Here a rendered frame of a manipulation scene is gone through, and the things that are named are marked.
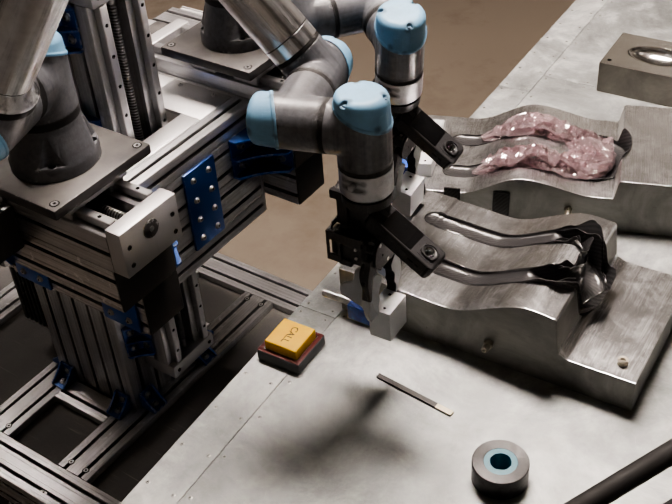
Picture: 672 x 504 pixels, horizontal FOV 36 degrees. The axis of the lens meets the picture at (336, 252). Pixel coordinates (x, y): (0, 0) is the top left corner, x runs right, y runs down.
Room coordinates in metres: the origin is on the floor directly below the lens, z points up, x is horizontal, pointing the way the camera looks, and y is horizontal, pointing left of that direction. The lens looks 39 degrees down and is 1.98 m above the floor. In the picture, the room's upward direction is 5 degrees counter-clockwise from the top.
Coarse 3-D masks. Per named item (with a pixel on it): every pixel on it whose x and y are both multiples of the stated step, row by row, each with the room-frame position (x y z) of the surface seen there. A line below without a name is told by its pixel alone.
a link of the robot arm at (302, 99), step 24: (312, 72) 1.26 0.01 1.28; (264, 96) 1.21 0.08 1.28; (288, 96) 1.20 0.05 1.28; (312, 96) 1.20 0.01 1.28; (264, 120) 1.18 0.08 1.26; (288, 120) 1.17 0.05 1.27; (312, 120) 1.16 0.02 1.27; (264, 144) 1.18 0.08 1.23; (288, 144) 1.16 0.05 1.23; (312, 144) 1.15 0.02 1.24
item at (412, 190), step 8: (408, 176) 1.47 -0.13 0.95; (416, 176) 1.47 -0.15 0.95; (408, 184) 1.45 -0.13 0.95; (416, 184) 1.45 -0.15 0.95; (408, 192) 1.43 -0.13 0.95; (416, 192) 1.44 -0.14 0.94; (400, 200) 1.44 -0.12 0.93; (408, 200) 1.43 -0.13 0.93; (416, 200) 1.45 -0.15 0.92; (400, 208) 1.44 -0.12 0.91; (408, 208) 1.43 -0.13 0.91; (408, 216) 1.44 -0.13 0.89
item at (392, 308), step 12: (336, 300) 1.19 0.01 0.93; (348, 300) 1.18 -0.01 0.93; (384, 300) 1.15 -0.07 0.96; (396, 300) 1.15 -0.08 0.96; (348, 312) 1.16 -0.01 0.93; (360, 312) 1.15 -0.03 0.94; (384, 312) 1.13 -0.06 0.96; (396, 312) 1.14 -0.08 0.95; (372, 324) 1.14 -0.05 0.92; (384, 324) 1.13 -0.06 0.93; (396, 324) 1.14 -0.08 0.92; (384, 336) 1.13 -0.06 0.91
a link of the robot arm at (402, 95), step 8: (376, 80) 1.41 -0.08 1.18; (392, 88) 1.39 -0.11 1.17; (400, 88) 1.39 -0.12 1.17; (408, 88) 1.39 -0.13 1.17; (416, 88) 1.40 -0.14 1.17; (392, 96) 1.39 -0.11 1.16; (400, 96) 1.39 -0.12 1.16; (408, 96) 1.39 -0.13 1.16; (416, 96) 1.40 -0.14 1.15; (392, 104) 1.40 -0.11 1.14; (400, 104) 1.39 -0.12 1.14
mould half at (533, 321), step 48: (432, 192) 1.51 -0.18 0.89; (432, 240) 1.37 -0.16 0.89; (384, 288) 1.27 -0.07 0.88; (432, 288) 1.25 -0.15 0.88; (480, 288) 1.24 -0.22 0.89; (528, 288) 1.18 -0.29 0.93; (624, 288) 1.24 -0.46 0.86; (432, 336) 1.22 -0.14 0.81; (480, 336) 1.17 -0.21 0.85; (528, 336) 1.13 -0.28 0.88; (576, 336) 1.14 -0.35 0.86; (624, 336) 1.14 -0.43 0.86; (576, 384) 1.08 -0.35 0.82; (624, 384) 1.05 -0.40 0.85
